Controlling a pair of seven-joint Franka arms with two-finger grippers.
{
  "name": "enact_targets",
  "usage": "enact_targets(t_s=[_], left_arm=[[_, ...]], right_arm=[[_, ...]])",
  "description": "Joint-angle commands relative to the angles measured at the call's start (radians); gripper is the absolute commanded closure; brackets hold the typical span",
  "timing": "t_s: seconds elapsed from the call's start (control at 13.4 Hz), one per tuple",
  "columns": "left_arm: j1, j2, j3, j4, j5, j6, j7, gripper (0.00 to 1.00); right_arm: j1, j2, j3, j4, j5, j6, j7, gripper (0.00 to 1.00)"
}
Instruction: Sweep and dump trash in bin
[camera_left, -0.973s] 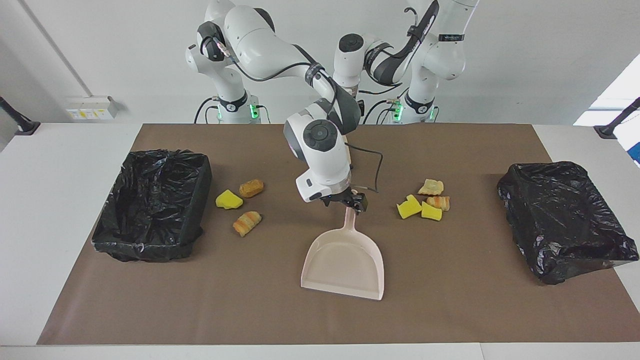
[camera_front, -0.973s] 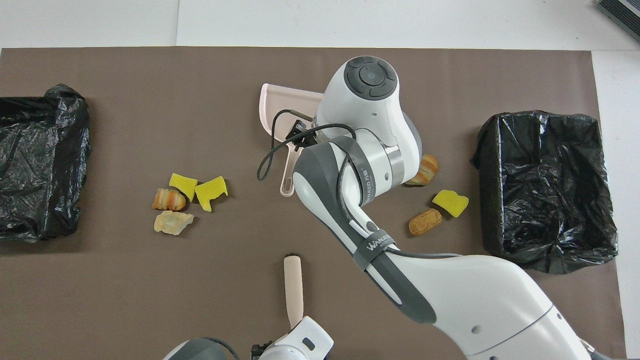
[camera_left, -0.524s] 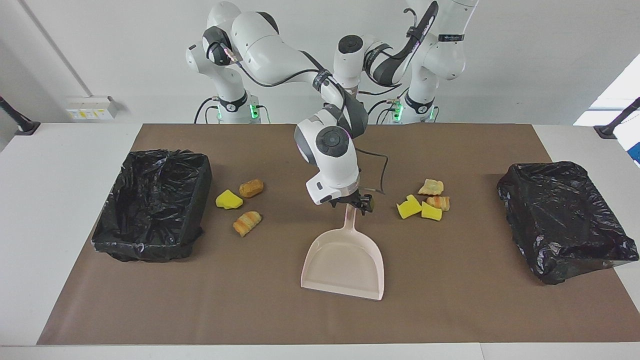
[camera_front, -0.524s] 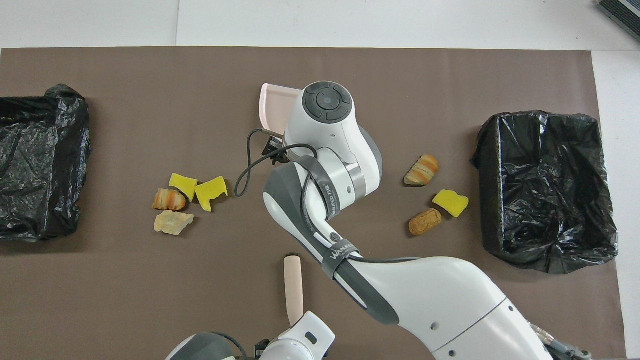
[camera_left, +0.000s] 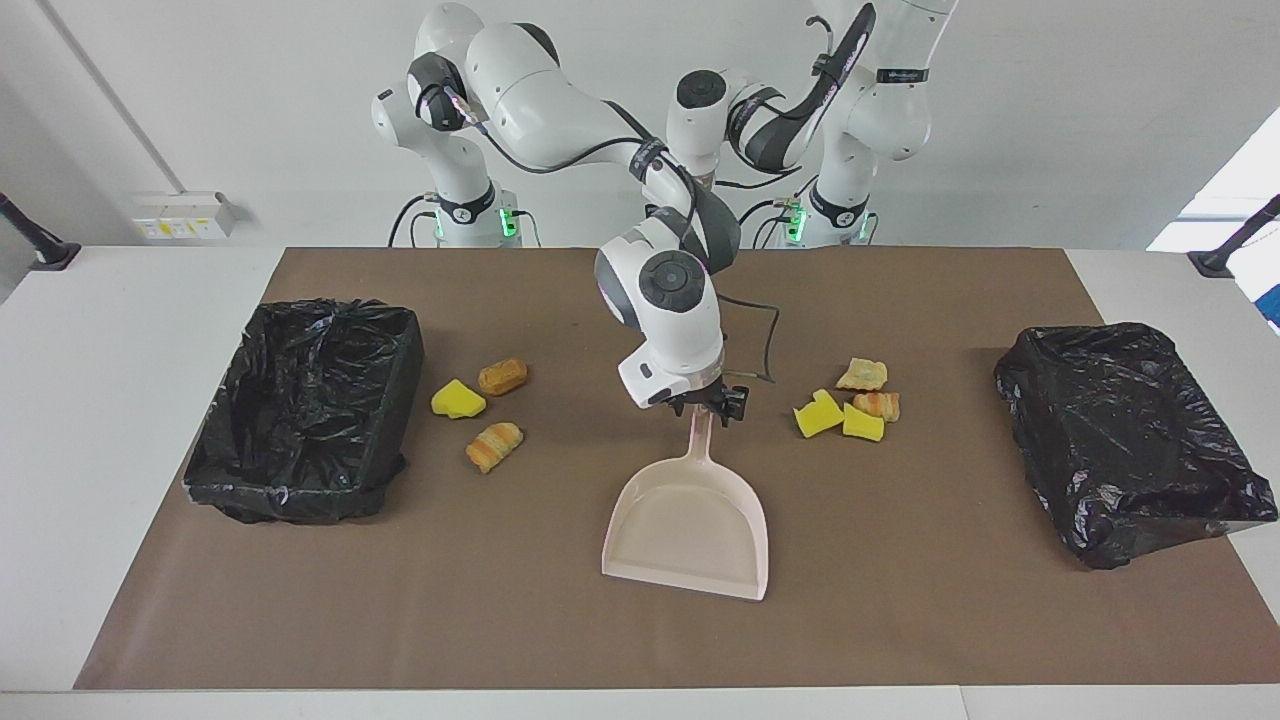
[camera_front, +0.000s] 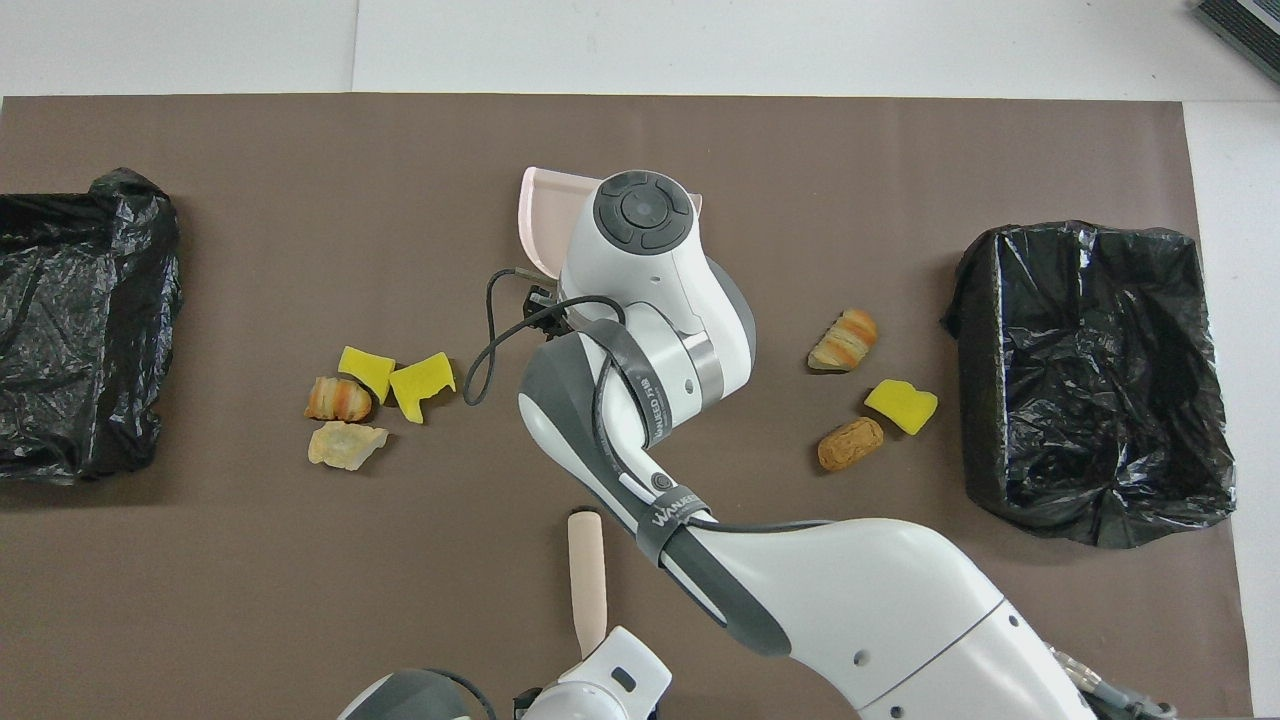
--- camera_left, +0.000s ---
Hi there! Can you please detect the notched yellow sponge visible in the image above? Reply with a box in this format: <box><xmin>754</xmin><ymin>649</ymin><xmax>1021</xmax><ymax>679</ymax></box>
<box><xmin>794</xmin><ymin>389</ymin><xmax>846</xmax><ymax>439</ymax></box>

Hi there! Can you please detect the pink plastic dustpan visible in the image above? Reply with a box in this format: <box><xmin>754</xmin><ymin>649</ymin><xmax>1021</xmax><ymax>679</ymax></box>
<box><xmin>601</xmin><ymin>405</ymin><xmax>770</xmax><ymax>602</ymax></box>

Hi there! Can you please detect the pale cracker bread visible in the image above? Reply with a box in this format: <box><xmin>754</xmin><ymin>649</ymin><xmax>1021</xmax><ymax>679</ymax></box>
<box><xmin>836</xmin><ymin>357</ymin><xmax>889</xmax><ymax>392</ymax></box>

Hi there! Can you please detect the brown bread roll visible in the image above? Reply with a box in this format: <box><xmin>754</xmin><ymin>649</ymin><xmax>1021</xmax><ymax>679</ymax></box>
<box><xmin>478</xmin><ymin>358</ymin><xmax>529</xmax><ymax>397</ymax></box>

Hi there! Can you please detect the striped croissant bread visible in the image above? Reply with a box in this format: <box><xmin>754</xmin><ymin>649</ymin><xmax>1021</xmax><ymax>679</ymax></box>
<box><xmin>465</xmin><ymin>421</ymin><xmax>524</xmax><ymax>474</ymax></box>

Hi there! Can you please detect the yellow sponge piece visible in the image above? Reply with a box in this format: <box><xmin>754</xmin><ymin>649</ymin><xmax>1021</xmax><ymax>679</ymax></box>
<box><xmin>431</xmin><ymin>379</ymin><xmax>488</xmax><ymax>420</ymax></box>

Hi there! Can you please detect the black bag lined bin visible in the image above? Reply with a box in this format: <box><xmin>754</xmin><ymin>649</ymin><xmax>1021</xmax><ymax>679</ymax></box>
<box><xmin>994</xmin><ymin>321</ymin><xmax>1279</xmax><ymax>571</ymax></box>
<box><xmin>183</xmin><ymin>298</ymin><xmax>425</xmax><ymax>525</ymax></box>

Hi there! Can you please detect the brown table mat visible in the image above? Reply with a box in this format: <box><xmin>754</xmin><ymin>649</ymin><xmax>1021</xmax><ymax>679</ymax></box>
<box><xmin>73</xmin><ymin>247</ymin><xmax>1280</xmax><ymax>691</ymax></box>

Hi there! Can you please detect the black clamp stand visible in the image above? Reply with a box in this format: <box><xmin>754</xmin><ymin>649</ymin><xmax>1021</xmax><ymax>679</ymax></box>
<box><xmin>1187</xmin><ymin>195</ymin><xmax>1280</xmax><ymax>279</ymax></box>
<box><xmin>0</xmin><ymin>192</ymin><xmax>81</xmax><ymax>271</ymax></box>

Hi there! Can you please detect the white and blue box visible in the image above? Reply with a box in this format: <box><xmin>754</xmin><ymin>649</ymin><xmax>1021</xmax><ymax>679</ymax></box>
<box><xmin>1226</xmin><ymin>247</ymin><xmax>1280</xmax><ymax>333</ymax></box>

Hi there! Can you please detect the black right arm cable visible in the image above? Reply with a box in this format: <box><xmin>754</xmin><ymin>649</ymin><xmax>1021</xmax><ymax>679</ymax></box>
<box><xmin>440</xmin><ymin>85</ymin><xmax>783</xmax><ymax>386</ymax></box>

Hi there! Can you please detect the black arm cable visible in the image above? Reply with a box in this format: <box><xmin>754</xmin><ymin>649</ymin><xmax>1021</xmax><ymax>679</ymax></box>
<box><xmin>712</xmin><ymin>15</ymin><xmax>836</xmax><ymax>191</ymax></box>
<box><xmin>440</xmin><ymin>85</ymin><xmax>783</xmax><ymax>386</ymax></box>

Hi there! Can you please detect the black left base cable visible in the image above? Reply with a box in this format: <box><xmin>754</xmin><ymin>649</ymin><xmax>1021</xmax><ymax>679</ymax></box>
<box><xmin>738</xmin><ymin>195</ymin><xmax>806</xmax><ymax>248</ymax></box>

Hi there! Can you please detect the black base cable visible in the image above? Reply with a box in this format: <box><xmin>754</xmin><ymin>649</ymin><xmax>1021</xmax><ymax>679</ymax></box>
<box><xmin>388</xmin><ymin>193</ymin><xmax>542</xmax><ymax>248</ymax></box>
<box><xmin>738</xmin><ymin>195</ymin><xmax>806</xmax><ymax>248</ymax></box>

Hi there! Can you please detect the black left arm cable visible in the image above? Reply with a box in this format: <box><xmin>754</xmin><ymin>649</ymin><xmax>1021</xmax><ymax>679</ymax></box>
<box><xmin>712</xmin><ymin>15</ymin><xmax>836</xmax><ymax>191</ymax></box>

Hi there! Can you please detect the black right base cable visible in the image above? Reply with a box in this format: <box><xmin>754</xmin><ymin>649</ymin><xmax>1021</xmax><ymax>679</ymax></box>
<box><xmin>388</xmin><ymin>193</ymin><xmax>542</xmax><ymax>248</ymax></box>

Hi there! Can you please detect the white wall socket box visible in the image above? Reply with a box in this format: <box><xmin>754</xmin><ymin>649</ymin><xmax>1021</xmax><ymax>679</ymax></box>
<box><xmin>132</xmin><ymin>192</ymin><xmax>241</xmax><ymax>241</ymax></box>

